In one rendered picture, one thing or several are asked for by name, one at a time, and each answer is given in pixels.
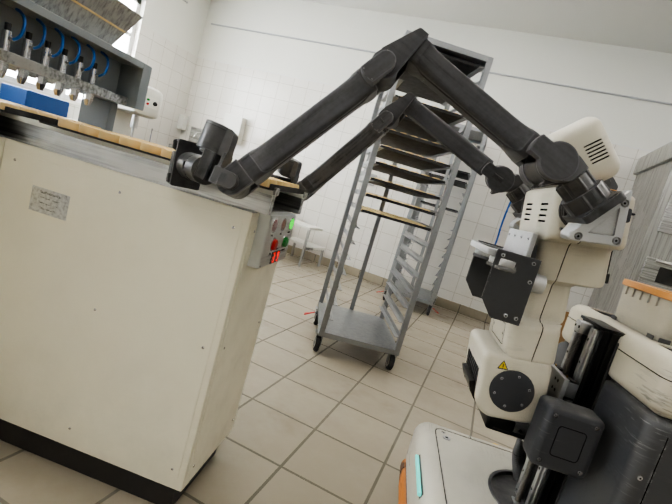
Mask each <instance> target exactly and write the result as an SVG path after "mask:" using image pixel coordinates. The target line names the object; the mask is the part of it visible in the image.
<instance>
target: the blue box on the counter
mask: <svg viewBox="0 0 672 504"><path fill-rule="evenodd" d="M0 99H3V100H7V101H10V102H13V103H17V104H20V105H24V106H27V107H31V108H34V109H38V110H41V111H44V112H48V113H51V114H55V115H58V116H62V117H67V115H68V109H69V104H70V103H69V102H67V101H64V100H61V99H57V98H54V97H51V96H48V95H44V94H41V93H38V92H35V91H31V90H28V89H25V88H21V87H18V86H14V85H10V84H7V83H1V88H0Z"/></svg>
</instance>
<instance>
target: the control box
mask: <svg viewBox="0 0 672 504"><path fill-rule="evenodd" d="M285 219H286V226H285V228H284V230H282V224H283V222H284V220H285ZM292 219H294V223H295V219H296V214H293V213H290V212H271V215H264V214H261V213H259V218H258V222H257V223H258V225H257V229H256V233H255V237H254V240H253V244H252V248H251V252H250V256H249V260H248V263H247V266H250V267H253V268H256V269H258V268H261V267H263V266H266V265H269V264H272V263H274V262H277V261H279V260H282V259H284V258H285V256H286V252H287V248H288V245H289V241H290V237H291V234H292V230H293V227H292V228H291V229H290V223H291V221H292ZM276 220H277V221H278V225H277V228H276V230H275V231H274V232H273V225H274V222H275V221H276ZM285 237H288V239H289V240H288V244H287V246H286V247H282V243H283V240H284V238H285ZM274 239H277V240H278V246H277V248H276V250H271V246H272V242H273V240H274ZM278 252H279V255H277V253H278ZM274 253H275V254H274ZM273 255H275V257H274V258H273ZM277 256H278V259H277V261H276V257H277ZM272 259H274V261H273V262H272Z"/></svg>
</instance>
